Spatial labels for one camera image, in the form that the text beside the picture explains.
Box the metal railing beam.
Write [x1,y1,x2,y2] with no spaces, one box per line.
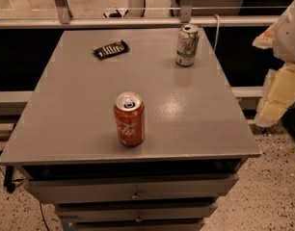
[0,15,279,29]

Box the black RXBAR chocolate bar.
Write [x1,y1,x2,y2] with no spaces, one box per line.
[94,40,129,61]

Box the grey drawer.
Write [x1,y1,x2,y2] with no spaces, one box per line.
[63,219,204,231]
[56,202,217,222]
[25,174,239,204]

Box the metal upright post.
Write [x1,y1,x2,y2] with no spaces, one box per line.
[54,0,72,24]
[179,0,193,23]

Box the black floor cable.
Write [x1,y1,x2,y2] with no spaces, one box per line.
[0,146,50,231]

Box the metal upright post left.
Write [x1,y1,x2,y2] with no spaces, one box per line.
[54,0,72,24]

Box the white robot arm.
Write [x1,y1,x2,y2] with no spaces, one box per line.
[253,0,295,127]

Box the grey drawer cabinet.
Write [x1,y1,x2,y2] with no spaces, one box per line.
[0,29,260,231]

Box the white green soda can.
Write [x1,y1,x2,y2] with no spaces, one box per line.
[175,24,200,66]

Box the top grey drawer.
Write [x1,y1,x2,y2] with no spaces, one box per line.
[25,174,239,204]

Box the red Coca-Cola can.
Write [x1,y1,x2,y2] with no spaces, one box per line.
[114,91,145,146]

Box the metal upright post right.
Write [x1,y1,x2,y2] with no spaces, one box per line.
[179,0,193,23]

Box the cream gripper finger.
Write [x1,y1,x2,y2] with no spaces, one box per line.
[253,23,277,49]
[255,63,295,127]

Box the white cable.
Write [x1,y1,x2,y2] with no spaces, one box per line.
[212,13,221,53]

